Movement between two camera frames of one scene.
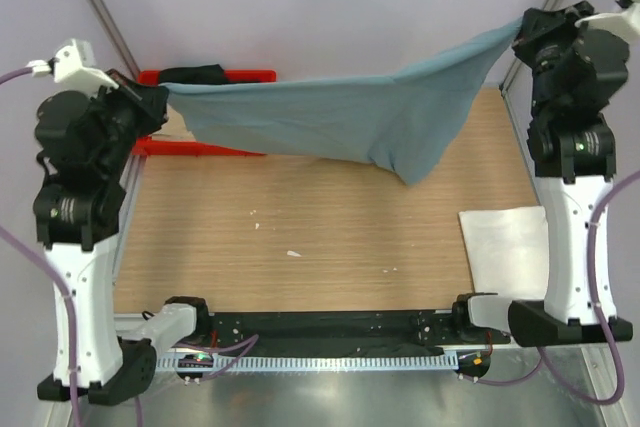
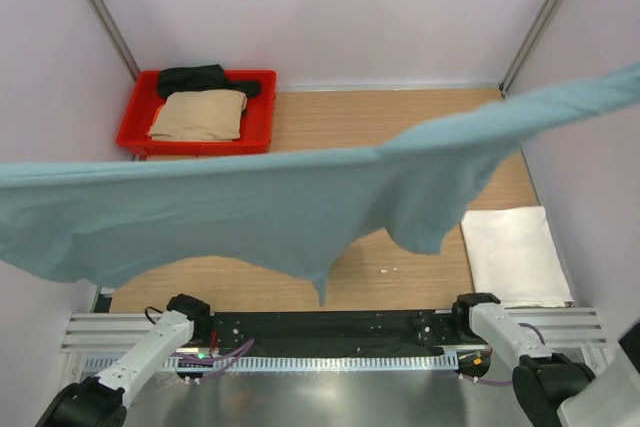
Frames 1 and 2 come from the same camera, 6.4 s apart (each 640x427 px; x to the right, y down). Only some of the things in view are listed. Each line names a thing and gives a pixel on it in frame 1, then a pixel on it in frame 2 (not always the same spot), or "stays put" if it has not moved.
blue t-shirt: (397, 122) -> (298, 212)
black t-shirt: (208, 74) stays put
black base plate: (347, 329) stays put
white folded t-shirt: (508, 252) stays put
